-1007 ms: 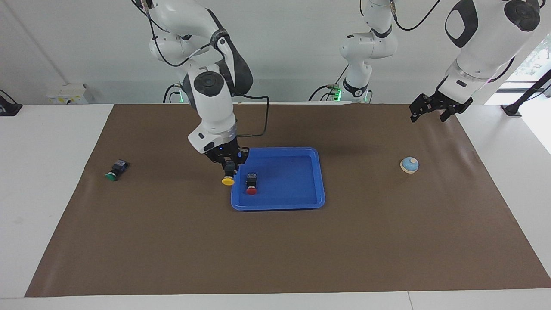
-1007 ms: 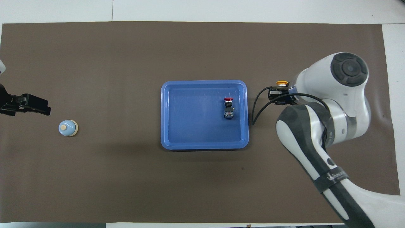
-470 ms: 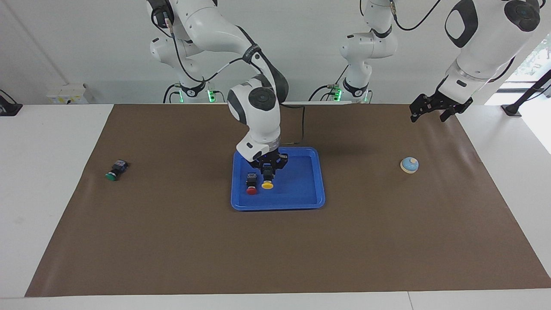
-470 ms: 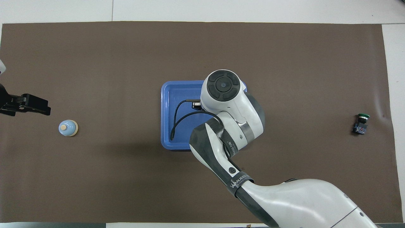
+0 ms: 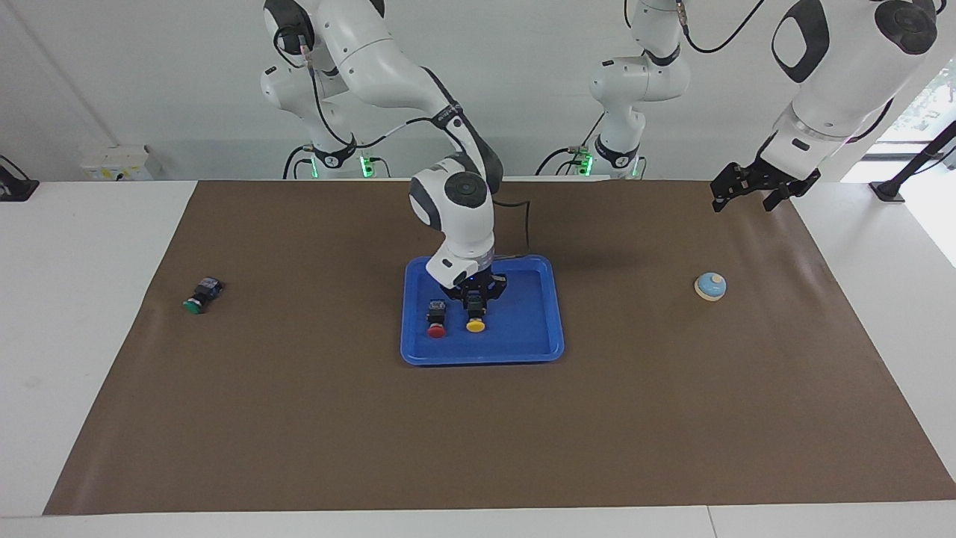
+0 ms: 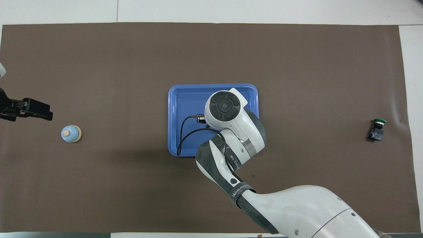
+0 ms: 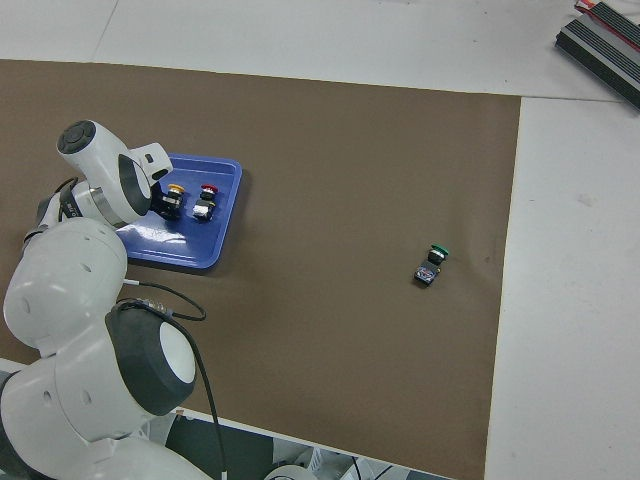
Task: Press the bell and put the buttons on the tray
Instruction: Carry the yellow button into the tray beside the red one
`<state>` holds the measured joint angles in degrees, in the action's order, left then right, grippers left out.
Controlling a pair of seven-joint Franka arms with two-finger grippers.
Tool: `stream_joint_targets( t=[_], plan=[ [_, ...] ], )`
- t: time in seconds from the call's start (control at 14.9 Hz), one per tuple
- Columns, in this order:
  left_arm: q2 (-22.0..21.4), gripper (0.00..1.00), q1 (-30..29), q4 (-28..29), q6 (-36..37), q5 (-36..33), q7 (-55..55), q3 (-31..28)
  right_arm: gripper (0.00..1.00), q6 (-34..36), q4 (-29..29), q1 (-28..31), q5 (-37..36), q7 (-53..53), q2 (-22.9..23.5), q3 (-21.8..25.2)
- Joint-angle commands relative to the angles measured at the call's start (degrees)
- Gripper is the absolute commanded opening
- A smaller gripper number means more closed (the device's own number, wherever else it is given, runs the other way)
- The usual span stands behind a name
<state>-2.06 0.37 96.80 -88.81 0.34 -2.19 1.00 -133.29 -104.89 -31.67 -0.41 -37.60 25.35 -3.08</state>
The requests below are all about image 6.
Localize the brown table mat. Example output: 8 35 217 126
0 22 421 233

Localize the light blue call bell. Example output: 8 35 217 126
61 125 82 143

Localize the green push button switch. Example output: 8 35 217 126
367 118 387 141

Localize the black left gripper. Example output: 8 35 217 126
0 87 54 122

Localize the blue plastic tray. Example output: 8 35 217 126
168 83 260 158

